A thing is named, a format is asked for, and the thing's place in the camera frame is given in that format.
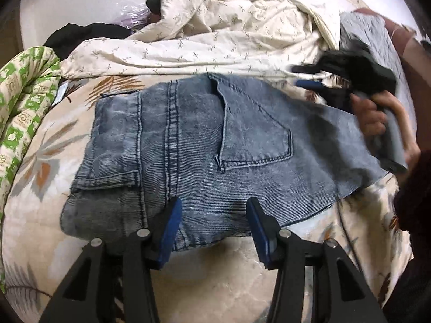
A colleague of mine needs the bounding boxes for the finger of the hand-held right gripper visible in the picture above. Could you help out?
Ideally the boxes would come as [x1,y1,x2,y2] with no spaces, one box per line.
[295,79,325,91]
[291,65,324,75]

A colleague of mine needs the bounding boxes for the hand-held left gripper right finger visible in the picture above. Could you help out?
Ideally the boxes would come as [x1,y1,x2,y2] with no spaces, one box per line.
[246,197,391,323]

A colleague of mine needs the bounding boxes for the clear plastic bag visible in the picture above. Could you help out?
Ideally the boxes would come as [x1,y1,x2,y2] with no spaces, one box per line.
[116,3,159,29]

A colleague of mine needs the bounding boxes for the beige cord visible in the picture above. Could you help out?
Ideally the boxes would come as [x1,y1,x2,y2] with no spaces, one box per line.
[391,23,419,38]

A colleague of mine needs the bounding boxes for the green patterned blanket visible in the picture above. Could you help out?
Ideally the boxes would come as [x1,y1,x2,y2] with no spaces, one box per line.
[0,45,63,293]

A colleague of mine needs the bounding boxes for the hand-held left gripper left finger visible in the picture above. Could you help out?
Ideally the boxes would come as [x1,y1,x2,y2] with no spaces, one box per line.
[39,197,183,323]

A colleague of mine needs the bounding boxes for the grey quilted pillow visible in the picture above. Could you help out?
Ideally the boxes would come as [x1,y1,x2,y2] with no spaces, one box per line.
[338,12,403,75]

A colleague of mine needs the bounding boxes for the brown upholstered headboard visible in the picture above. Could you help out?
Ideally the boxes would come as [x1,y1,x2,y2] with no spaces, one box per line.
[353,5,431,63]

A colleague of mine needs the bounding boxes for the black garment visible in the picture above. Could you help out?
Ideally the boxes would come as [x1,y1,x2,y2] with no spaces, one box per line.
[44,23,132,58]

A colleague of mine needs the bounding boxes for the leaf print bed blanket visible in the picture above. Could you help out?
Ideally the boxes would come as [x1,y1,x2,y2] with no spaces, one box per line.
[0,71,415,323]

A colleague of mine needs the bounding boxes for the person's right hand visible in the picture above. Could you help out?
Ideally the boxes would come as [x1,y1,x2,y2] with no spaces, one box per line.
[349,92,421,167]

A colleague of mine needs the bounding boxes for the black cable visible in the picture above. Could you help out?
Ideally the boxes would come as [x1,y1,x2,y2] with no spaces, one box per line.
[338,203,359,254]

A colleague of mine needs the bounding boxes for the grey-blue denim pants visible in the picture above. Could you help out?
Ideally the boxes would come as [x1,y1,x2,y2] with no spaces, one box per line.
[60,72,388,256]

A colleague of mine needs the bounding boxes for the cream patterned quilt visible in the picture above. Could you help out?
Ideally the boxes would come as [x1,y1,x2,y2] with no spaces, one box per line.
[61,0,344,81]

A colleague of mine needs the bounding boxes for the small black cloth piece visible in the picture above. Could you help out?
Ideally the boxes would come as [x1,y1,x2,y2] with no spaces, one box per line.
[146,0,163,18]

